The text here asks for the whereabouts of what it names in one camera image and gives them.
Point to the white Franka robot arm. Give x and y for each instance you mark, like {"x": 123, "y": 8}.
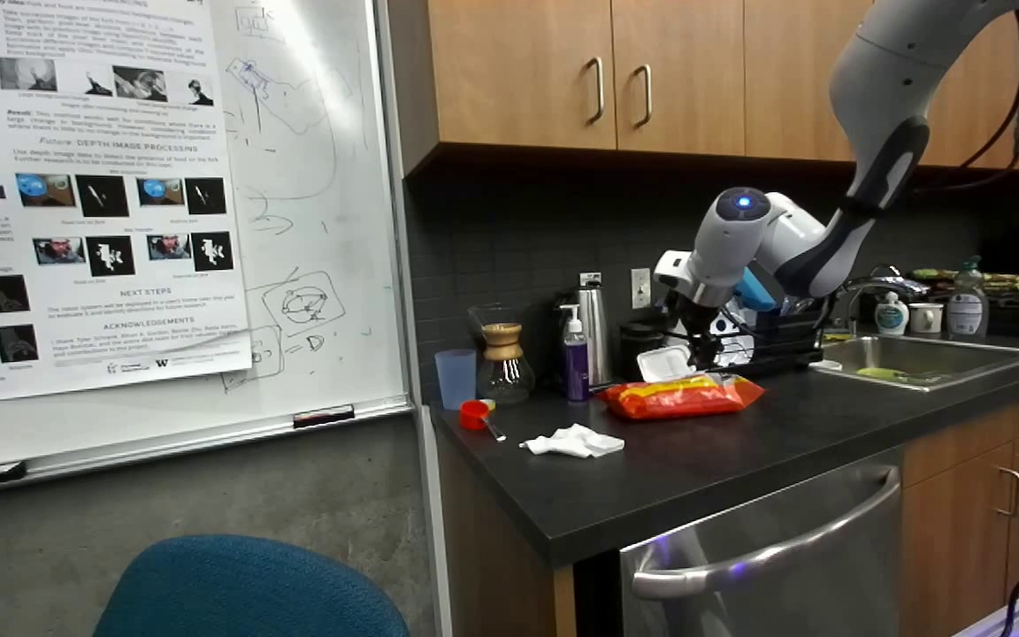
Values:
{"x": 884, "y": 106}

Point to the blue plastic cup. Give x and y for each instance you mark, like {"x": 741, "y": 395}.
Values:
{"x": 454, "y": 375}

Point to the black dish rack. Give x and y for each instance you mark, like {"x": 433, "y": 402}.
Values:
{"x": 788, "y": 338}

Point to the stainless steel dishwasher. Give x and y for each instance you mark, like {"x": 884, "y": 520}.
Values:
{"x": 768, "y": 553}

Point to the chrome sink faucet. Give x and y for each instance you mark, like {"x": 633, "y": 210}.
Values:
{"x": 884, "y": 286}

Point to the blue office chair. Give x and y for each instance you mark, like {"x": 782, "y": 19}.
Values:
{"x": 250, "y": 590}

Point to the stainless steel thermos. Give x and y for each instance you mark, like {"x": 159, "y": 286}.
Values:
{"x": 592, "y": 329}

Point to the clear soap dispenser bottle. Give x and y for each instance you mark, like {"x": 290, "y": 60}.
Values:
{"x": 967, "y": 308}

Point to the crumpled white tissue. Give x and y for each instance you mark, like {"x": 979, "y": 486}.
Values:
{"x": 573, "y": 441}

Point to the purple pump bottle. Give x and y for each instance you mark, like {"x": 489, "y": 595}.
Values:
{"x": 573, "y": 356}

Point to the white wall outlet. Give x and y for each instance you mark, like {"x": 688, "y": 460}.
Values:
{"x": 640, "y": 288}

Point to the whiteboard marker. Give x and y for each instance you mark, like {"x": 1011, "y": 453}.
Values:
{"x": 322, "y": 414}

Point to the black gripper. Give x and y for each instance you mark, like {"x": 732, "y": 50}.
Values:
{"x": 705, "y": 305}

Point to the white plastic kitchen gadget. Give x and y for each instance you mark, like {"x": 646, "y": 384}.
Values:
{"x": 732, "y": 348}

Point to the glass pour-over coffee maker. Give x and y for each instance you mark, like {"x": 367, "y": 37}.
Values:
{"x": 502, "y": 366}

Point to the yellow green sponge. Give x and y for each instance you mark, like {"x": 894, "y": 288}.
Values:
{"x": 1006, "y": 286}

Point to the round white soap bottle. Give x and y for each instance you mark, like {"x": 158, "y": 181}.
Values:
{"x": 890, "y": 316}

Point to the wooden upper cabinet door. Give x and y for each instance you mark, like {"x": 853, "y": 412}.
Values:
{"x": 795, "y": 83}
{"x": 992, "y": 106}
{"x": 520, "y": 73}
{"x": 679, "y": 73}

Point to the white whiteboard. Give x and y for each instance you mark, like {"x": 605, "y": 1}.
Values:
{"x": 300, "y": 234}

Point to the small grey jar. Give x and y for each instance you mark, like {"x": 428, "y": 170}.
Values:
{"x": 926, "y": 320}

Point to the white research poster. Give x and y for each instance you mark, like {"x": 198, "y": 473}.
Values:
{"x": 85, "y": 177}

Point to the stainless steel sink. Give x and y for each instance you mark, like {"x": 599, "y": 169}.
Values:
{"x": 934, "y": 358}

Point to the orange wet wipes packet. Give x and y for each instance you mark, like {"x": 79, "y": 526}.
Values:
{"x": 679, "y": 397}

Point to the small red plastic scoop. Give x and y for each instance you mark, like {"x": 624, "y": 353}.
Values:
{"x": 475, "y": 414}

